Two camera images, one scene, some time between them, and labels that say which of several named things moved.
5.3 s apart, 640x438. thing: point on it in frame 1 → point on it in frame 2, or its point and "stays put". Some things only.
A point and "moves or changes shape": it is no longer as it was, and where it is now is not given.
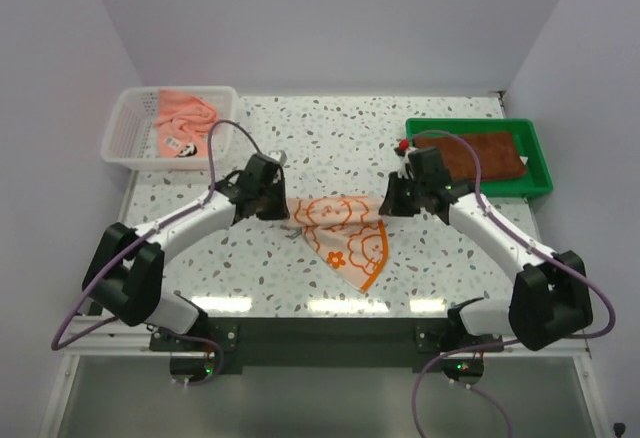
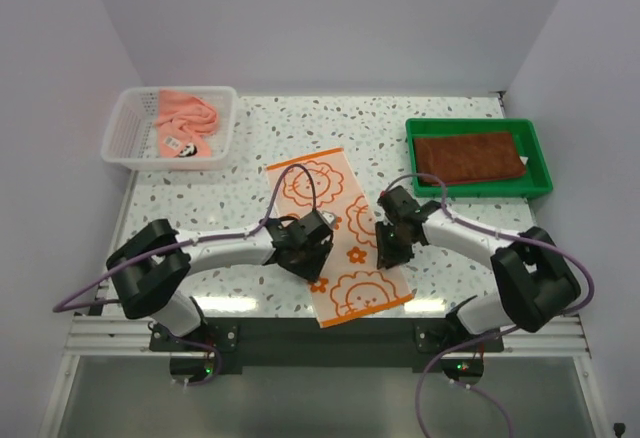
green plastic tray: [536, 177] stays put
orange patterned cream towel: [347, 236] moves or changes shape
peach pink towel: [183, 118] stays put
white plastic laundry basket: [132, 140] stays put
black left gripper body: [271, 205] → [308, 265]
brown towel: [499, 155] stays put
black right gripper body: [406, 198] → [393, 248]
